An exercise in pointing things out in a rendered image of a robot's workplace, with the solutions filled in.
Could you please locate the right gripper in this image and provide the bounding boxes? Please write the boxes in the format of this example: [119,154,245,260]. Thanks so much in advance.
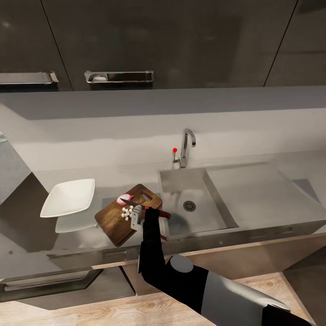
[143,208,160,235]

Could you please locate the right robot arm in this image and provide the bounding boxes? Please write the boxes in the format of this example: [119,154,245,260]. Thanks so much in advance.
[130,204,317,326]

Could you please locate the cutting board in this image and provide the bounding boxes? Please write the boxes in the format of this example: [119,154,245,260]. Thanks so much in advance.
[94,184,163,245]

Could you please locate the parer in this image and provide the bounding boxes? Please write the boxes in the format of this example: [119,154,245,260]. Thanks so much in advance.
[122,199,171,220]

